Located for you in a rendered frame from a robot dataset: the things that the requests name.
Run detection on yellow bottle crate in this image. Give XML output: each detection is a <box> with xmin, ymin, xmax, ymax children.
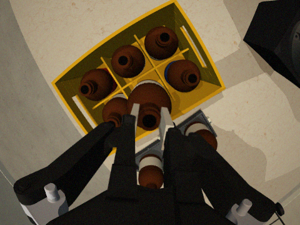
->
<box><xmin>51</xmin><ymin>0</ymin><xmax>226</xmax><ymax>134</ymax></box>

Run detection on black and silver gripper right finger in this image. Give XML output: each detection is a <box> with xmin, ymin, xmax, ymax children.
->
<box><xmin>159</xmin><ymin>107</ymin><xmax>277</xmax><ymax>225</ymax></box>

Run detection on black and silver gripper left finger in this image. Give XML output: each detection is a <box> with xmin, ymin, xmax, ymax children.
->
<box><xmin>13</xmin><ymin>103</ymin><xmax>139</xmax><ymax>225</ymax></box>

